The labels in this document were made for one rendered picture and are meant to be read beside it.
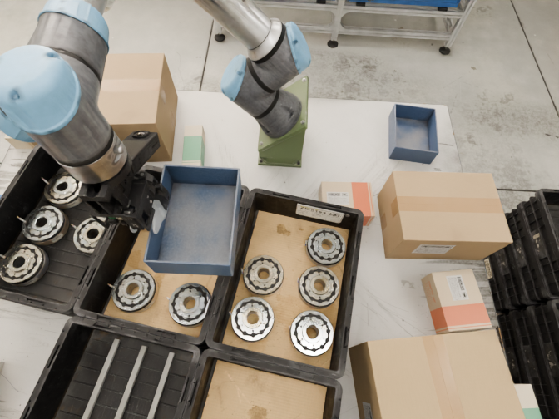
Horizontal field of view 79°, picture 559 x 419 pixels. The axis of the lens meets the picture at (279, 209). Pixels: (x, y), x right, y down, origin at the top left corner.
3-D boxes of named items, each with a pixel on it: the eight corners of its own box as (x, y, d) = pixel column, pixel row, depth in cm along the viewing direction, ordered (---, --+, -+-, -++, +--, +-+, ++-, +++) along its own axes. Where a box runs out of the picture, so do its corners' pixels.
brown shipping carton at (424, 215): (385, 258, 106) (403, 239, 92) (377, 196, 116) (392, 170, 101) (480, 260, 107) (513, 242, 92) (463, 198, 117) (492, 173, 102)
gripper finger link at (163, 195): (148, 211, 61) (126, 186, 53) (150, 202, 62) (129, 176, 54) (174, 212, 60) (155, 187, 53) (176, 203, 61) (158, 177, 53)
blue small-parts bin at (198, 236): (171, 181, 74) (163, 164, 67) (241, 185, 74) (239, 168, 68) (154, 273, 65) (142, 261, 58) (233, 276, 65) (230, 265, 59)
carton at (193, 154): (188, 135, 124) (185, 125, 119) (205, 135, 124) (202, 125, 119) (184, 194, 113) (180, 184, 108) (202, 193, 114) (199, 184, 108)
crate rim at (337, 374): (251, 190, 91) (250, 186, 89) (362, 214, 89) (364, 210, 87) (205, 347, 74) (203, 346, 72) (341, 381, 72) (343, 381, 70)
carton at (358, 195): (319, 225, 110) (323, 215, 103) (318, 192, 115) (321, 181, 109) (368, 225, 111) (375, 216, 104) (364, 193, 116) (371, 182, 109)
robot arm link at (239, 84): (248, 96, 109) (215, 69, 100) (279, 71, 102) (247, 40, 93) (247, 124, 103) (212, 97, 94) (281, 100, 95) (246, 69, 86)
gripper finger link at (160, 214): (155, 243, 63) (132, 222, 55) (161, 214, 66) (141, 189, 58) (170, 244, 63) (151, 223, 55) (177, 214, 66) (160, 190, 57)
